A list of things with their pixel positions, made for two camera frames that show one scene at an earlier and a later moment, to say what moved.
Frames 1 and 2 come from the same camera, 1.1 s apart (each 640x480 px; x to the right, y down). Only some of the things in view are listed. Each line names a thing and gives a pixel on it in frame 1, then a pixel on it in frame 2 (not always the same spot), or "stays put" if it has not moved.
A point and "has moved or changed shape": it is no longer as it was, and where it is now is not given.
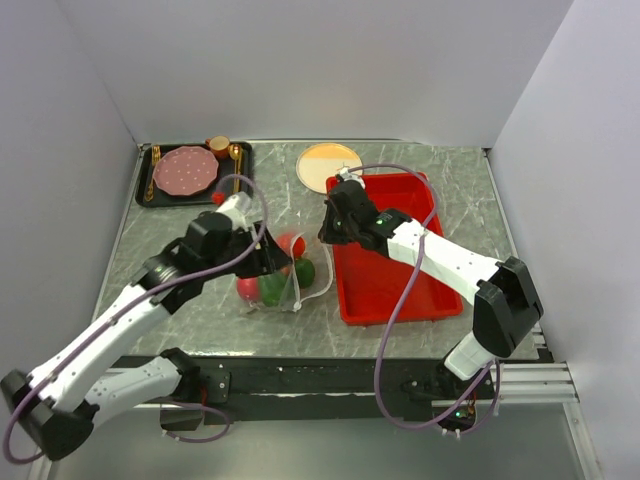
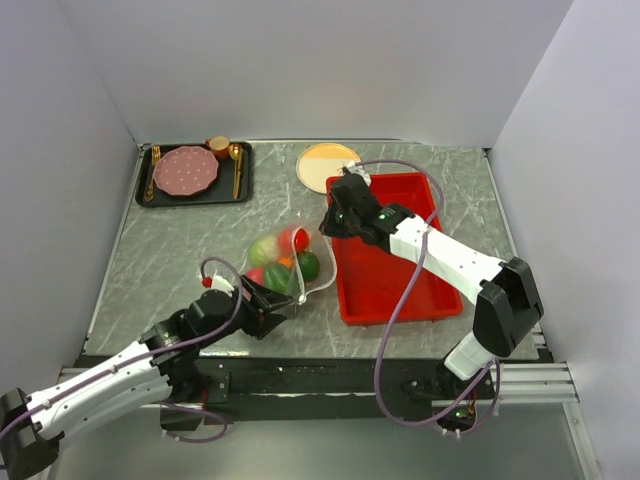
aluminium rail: (525, 384) stays put
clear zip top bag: (308, 275) stays put
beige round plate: (318, 162) stays put
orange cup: (219, 145) stays put
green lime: (305, 272) has moved or changed shape
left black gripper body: (257, 262) → (251, 314)
